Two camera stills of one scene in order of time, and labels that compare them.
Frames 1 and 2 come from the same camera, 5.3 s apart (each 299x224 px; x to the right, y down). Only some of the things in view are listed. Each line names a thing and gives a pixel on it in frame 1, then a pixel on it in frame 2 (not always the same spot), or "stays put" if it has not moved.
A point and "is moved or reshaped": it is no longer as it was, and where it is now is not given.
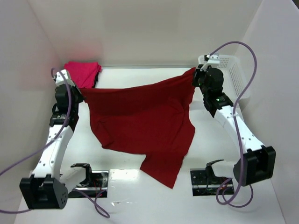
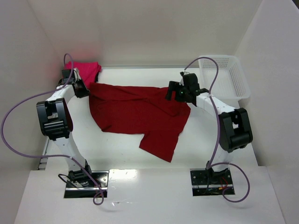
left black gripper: x=78 y=94 to x=81 y=90
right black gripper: x=196 y=78 to x=171 y=90
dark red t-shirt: x=155 y=120 is moved or reshaped
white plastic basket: x=235 y=81 stays put
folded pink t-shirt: x=84 y=73 stays put
